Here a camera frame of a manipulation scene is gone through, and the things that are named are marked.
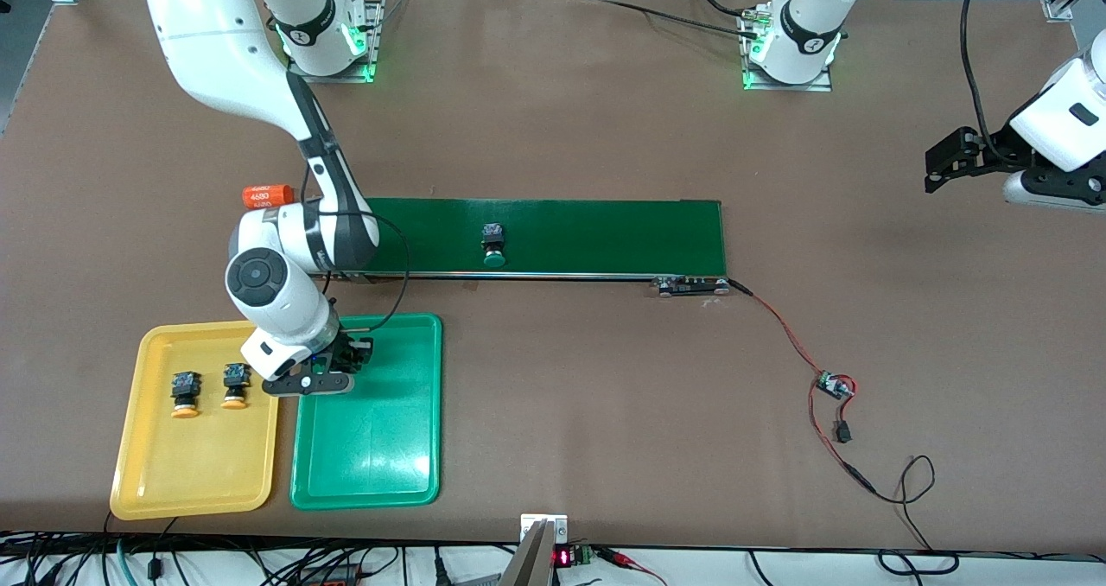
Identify yellow push button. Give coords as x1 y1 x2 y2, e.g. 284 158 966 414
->
221 362 251 411
169 372 200 419

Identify orange cylindrical battery cell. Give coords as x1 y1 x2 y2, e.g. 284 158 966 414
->
242 185 295 210

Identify green plastic tray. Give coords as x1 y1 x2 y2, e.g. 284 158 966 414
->
290 313 443 511

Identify yellow plastic tray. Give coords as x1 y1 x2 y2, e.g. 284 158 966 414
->
110 319 286 520

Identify green conveyor belt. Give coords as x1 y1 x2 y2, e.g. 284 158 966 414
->
321 197 729 297

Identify red clip lead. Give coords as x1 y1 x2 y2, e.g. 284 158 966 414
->
601 547 668 586

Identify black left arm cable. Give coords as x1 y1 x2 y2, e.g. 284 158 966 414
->
959 0 995 150

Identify aluminium arm base plate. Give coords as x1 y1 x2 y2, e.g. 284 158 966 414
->
285 0 385 83
741 7 835 92

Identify red and black wire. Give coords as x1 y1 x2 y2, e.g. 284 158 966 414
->
728 280 875 494

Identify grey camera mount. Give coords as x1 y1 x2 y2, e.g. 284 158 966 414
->
499 513 569 586

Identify thin black wire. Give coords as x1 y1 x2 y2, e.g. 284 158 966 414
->
868 455 937 552

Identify tangled black cables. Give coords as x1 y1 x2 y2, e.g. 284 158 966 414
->
0 530 519 586

